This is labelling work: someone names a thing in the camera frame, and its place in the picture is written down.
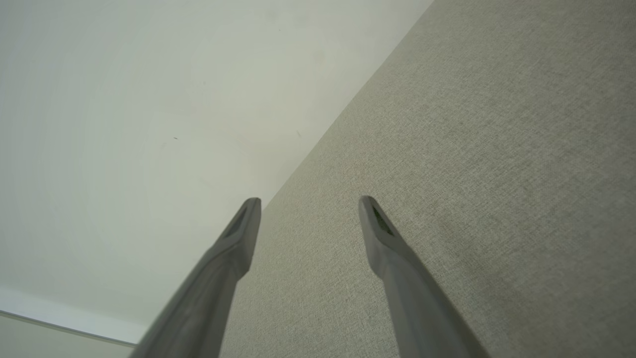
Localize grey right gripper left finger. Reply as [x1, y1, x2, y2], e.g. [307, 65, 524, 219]
[130, 197, 262, 358]

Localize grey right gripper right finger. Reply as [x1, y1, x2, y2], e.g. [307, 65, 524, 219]
[358, 195, 490, 358]

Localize wall baseboard strip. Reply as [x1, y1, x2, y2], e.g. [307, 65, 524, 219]
[0, 287, 150, 346]

